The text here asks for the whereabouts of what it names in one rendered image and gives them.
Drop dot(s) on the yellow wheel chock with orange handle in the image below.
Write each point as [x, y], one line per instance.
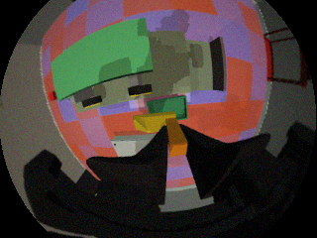
[175, 137]

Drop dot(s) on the green wheeled trolley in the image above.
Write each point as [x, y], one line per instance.
[113, 52]

